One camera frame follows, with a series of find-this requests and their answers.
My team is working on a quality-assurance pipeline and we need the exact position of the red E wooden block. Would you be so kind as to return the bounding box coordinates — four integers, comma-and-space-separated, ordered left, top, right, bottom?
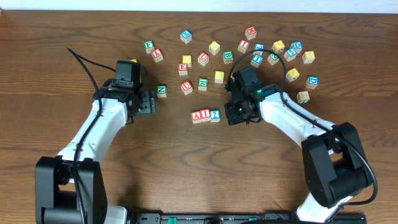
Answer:
178, 63, 188, 76

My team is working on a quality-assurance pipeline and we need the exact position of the blue T wooden block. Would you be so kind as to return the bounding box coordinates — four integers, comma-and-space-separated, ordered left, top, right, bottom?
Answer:
251, 54, 264, 68

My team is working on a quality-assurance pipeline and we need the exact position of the blue 5 wooden block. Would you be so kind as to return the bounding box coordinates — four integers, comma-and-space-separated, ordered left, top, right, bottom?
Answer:
284, 48, 297, 62

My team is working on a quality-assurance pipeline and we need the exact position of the red i block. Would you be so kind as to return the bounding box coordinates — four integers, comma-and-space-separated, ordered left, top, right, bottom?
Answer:
200, 108, 211, 122
238, 40, 250, 54

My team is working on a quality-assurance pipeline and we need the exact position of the blue X wooden block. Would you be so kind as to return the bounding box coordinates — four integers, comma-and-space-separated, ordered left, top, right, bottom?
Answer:
180, 30, 192, 44

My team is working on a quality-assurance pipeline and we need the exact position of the yellow block centre left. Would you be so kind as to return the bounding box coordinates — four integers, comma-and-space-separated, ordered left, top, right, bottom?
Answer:
215, 70, 224, 83

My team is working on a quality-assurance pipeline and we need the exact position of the blue d block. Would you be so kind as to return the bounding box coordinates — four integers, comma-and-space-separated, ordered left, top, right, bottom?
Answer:
290, 41, 303, 54
305, 75, 319, 89

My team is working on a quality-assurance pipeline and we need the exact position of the green R wooden block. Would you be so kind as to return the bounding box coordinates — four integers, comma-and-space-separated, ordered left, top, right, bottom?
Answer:
198, 78, 208, 91

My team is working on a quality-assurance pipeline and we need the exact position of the yellow block near E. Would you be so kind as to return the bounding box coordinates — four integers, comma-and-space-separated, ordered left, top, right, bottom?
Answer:
182, 55, 192, 68

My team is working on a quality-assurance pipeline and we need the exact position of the green B wooden block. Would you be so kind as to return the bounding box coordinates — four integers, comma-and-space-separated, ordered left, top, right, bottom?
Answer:
223, 50, 234, 63

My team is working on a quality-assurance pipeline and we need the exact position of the blue 2 wooden block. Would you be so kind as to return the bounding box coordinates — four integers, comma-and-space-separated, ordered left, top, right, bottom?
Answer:
210, 110, 221, 122

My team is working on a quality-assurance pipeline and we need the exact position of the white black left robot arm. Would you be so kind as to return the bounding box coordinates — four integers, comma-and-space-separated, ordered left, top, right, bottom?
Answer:
35, 60, 156, 224

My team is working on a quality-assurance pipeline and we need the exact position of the red U wooden block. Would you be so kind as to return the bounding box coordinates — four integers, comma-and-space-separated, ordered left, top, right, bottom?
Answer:
180, 80, 193, 95

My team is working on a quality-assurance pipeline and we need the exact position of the blue D lower block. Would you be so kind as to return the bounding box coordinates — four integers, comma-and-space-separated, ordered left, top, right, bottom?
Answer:
305, 75, 319, 89

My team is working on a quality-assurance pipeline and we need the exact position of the yellow 8 wooden block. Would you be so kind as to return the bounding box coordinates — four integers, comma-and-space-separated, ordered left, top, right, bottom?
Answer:
302, 51, 316, 64

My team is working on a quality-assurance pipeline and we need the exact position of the yellow block upper right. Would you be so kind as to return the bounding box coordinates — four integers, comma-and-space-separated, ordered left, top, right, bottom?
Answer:
272, 40, 285, 54

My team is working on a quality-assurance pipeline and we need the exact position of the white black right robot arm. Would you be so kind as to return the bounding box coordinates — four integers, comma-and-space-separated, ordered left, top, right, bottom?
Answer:
225, 67, 375, 223

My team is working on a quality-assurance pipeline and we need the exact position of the green N wooden block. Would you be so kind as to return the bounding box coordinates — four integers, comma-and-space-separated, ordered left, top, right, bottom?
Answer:
157, 85, 167, 98

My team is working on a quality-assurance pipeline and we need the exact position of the green Z wooden block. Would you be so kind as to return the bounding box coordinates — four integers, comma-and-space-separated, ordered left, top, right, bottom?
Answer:
267, 53, 280, 65

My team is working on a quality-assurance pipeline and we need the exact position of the yellow block upper middle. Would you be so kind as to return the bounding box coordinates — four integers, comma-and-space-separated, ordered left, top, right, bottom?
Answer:
208, 41, 221, 55

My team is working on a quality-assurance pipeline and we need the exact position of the red U block upper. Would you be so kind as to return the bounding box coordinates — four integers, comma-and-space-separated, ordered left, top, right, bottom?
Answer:
198, 52, 210, 66

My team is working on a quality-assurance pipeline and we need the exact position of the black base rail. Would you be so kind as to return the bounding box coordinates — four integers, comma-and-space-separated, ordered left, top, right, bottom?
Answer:
124, 212, 367, 224

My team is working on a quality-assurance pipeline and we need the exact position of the green F wooden block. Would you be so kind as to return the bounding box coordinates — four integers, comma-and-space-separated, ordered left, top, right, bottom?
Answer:
144, 40, 155, 54

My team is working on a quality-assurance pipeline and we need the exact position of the red H wooden block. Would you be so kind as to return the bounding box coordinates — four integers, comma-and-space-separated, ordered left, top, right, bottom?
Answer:
245, 26, 257, 40

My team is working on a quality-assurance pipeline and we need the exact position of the blue L wooden block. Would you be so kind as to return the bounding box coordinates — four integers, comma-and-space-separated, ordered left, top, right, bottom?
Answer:
253, 43, 265, 55

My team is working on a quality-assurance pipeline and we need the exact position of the plain L green 7 block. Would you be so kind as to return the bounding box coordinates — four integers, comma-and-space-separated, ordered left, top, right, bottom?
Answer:
296, 91, 310, 104

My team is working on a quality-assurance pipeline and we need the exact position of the blue D upper block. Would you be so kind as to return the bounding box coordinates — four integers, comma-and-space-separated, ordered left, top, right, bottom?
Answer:
290, 41, 303, 54

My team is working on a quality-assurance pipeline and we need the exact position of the red X wooden block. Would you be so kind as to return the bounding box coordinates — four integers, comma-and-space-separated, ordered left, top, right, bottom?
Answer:
151, 49, 164, 63

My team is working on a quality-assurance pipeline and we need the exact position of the red A wooden block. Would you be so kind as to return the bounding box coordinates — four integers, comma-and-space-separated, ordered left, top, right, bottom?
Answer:
191, 111, 202, 124

